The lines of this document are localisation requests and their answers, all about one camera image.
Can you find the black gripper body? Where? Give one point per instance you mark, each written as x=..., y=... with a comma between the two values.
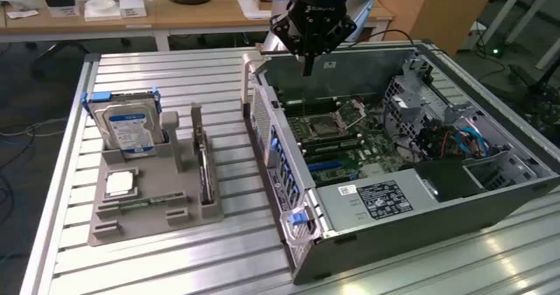
x=318, y=0

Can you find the graphics card with metal bracket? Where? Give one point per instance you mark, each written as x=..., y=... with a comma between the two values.
x=205, y=170

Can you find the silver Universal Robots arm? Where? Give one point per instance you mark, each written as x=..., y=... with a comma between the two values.
x=281, y=29

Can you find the stack of white papers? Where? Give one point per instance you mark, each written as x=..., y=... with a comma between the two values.
x=254, y=8

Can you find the wooden desk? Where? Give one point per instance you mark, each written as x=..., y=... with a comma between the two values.
x=197, y=16

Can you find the wooden cabinet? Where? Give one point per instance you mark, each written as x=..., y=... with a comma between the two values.
x=442, y=13

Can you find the metal socket cover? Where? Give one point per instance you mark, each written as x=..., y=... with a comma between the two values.
x=353, y=113

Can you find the metal disk bay cage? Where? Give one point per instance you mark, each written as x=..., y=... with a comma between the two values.
x=407, y=108

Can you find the CPU socket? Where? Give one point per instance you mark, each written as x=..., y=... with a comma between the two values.
x=323, y=126

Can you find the installed RAM stick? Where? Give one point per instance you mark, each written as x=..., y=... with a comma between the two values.
x=335, y=148
x=329, y=141

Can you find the plain white box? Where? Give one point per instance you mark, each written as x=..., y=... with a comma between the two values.
x=133, y=9

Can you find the green motherboard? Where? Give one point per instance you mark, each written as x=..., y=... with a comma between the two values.
x=373, y=150

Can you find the blue expansion slot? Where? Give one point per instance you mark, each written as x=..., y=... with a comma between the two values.
x=325, y=166

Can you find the hard disk in blue caddy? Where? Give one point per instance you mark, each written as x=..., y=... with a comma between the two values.
x=127, y=128

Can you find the white box with black lid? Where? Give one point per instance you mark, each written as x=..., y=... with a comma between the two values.
x=62, y=7

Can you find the grey power supply unit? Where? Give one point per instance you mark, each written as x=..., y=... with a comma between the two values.
x=377, y=200

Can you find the blue case latch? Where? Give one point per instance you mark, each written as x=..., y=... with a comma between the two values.
x=298, y=218

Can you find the open grey PC case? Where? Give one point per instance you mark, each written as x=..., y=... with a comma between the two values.
x=394, y=216

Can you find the white paper label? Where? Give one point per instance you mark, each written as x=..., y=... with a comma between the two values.
x=22, y=14

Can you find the silver CPU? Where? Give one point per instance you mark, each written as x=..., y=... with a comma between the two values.
x=121, y=184

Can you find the green RAM stick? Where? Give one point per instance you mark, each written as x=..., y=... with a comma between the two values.
x=141, y=204

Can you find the grey plastic parts rack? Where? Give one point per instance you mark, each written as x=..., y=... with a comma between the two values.
x=154, y=223

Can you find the white table frame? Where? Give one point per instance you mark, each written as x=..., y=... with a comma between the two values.
x=517, y=10

